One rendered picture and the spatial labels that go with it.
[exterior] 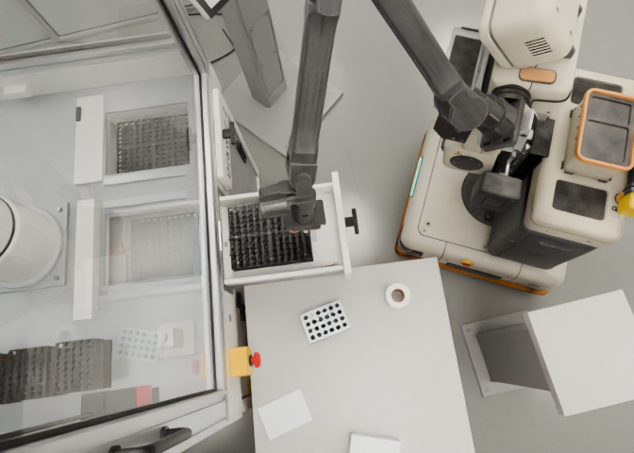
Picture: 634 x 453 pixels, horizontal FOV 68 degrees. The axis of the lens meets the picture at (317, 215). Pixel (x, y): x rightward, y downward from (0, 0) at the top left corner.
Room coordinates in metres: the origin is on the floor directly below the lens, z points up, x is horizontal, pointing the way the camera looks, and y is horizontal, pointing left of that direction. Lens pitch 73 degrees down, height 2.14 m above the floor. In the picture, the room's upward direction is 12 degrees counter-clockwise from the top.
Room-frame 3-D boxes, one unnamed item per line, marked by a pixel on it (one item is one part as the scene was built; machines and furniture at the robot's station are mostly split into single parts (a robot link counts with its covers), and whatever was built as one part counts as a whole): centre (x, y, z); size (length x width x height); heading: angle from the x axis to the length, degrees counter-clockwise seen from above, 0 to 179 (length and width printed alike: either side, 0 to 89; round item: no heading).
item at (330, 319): (0.10, 0.04, 0.78); 0.12 x 0.08 x 0.04; 100
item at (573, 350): (-0.12, -0.67, 0.38); 0.30 x 0.30 x 0.76; 2
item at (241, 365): (0.04, 0.27, 0.88); 0.07 x 0.05 x 0.07; 176
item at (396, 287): (0.13, -0.18, 0.78); 0.07 x 0.07 x 0.04
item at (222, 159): (0.68, 0.23, 0.87); 0.29 x 0.02 x 0.11; 176
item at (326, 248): (0.36, 0.15, 0.86); 0.40 x 0.26 x 0.06; 86
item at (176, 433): (-0.06, 0.28, 1.45); 0.05 x 0.03 x 0.19; 86
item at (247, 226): (0.36, 0.14, 0.87); 0.22 x 0.18 x 0.06; 86
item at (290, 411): (-0.12, 0.19, 0.77); 0.13 x 0.09 x 0.02; 103
